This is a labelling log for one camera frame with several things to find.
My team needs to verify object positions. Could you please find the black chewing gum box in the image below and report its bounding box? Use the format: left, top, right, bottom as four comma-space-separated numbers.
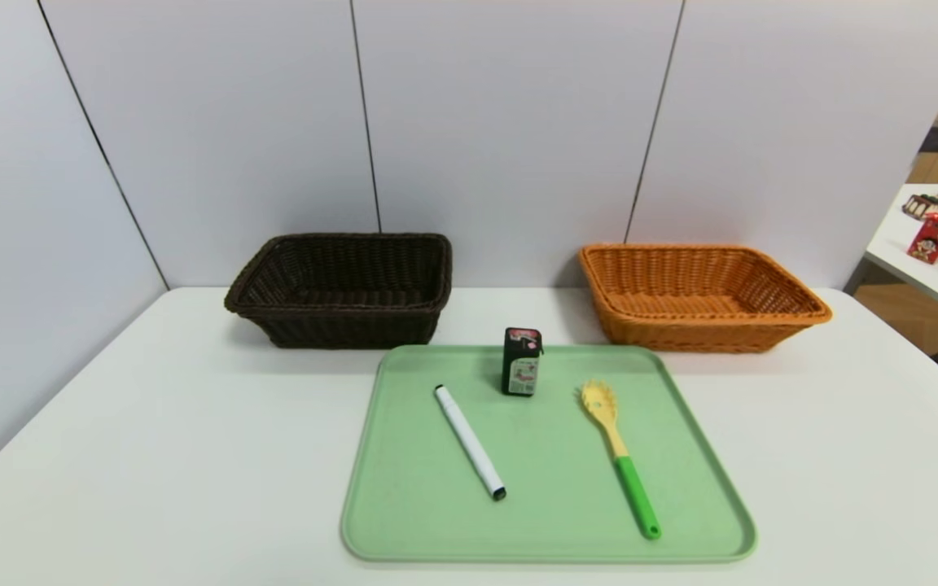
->
502, 327, 545, 398

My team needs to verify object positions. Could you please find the white marker pen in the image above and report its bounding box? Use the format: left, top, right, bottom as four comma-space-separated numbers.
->
433, 384, 508, 502

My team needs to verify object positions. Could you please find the yellow green pasta spoon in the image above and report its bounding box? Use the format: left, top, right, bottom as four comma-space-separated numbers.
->
579, 379, 663, 541

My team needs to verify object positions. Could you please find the dark brown wicker basket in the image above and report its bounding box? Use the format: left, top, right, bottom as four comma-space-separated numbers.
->
223, 233, 454, 351

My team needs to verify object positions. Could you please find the orange wicker basket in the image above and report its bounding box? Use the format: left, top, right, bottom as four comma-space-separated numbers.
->
579, 243, 835, 354

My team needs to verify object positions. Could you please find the light green plastic tray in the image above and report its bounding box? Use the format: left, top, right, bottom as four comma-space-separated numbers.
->
340, 343, 759, 564

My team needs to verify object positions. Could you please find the white side table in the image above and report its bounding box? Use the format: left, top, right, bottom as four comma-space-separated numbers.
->
864, 183, 938, 322

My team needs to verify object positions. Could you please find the red snack box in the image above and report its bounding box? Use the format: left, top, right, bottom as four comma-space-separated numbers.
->
906, 212, 938, 265

